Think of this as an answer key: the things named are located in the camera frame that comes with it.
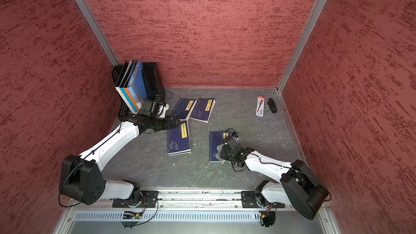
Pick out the aluminium rail frame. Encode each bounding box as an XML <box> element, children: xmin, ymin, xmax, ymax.
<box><xmin>54</xmin><ymin>188</ymin><xmax>341</xmax><ymax>234</ymax></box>

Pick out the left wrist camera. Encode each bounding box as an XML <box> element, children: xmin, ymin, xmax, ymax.
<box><xmin>138</xmin><ymin>99</ymin><xmax>170</xmax><ymax>118</ymax></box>

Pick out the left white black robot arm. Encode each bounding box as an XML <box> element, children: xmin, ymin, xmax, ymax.
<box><xmin>58</xmin><ymin>114</ymin><xmax>182</xmax><ymax>208</ymax></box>

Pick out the black mesh file basket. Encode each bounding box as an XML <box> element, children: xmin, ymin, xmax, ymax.
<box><xmin>112</xmin><ymin>62</ymin><xmax>166</xmax><ymax>118</ymax></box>

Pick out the small black device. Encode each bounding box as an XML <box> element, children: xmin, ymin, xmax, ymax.
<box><xmin>267</xmin><ymin>98</ymin><xmax>277</xmax><ymax>113</ymax></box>

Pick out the white blue pen box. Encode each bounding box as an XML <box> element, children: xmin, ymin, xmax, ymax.
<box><xmin>256</xmin><ymin>96</ymin><xmax>265</xmax><ymax>118</ymax></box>

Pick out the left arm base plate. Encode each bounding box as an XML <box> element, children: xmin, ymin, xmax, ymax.
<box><xmin>112</xmin><ymin>191</ymin><xmax>159</xmax><ymax>209</ymax></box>

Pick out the grey fluffy cleaning cloth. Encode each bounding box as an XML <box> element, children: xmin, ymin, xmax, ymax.
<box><xmin>215</xmin><ymin>144</ymin><xmax>228</xmax><ymax>164</ymax></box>

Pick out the blue orange upright folder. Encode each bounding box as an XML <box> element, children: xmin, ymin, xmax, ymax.
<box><xmin>125</xmin><ymin>60</ymin><xmax>147</xmax><ymax>114</ymax></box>

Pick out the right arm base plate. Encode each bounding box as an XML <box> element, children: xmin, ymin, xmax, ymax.
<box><xmin>240</xmin><ymin>191</ymin><xmax>286</xmax><ymax>210</ymax></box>

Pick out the purple book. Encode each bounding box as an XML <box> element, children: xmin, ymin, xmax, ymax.
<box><xmin>209</xmin><ymin>131</ymin><xmax>229</xmax><ymax>163</ymax></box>
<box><xmin>167</xmin><ymin>121</ymin><xmax>191</xmax><ymax>156</ymax></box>
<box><xmin>190</xmin><ymin>98</ymin><xmax>216</xmax><ymax>123</ymax></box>

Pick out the blue book back left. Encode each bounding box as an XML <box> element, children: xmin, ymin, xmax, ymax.
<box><xmin>171</xmin><ymin>97</ymin><xmax>197</xmax><ymax>121</ymax></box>

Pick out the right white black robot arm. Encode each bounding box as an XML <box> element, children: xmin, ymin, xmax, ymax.
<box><xmin>216</xmin><ymin>136</ymin><xmax>330</xmax><ymax>220</ymax></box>

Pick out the slotted cable duct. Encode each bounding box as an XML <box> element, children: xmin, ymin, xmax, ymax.
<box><xmin>74</xmin><ymin>210</ymin><xmax>261</xmax><ymax>223</ymax></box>

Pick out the white teal upright book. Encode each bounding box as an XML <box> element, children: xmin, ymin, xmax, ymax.
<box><xmin>115</xmin><ymin>61</ymin><xmax>138</xmax><ymax>114</ymax></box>

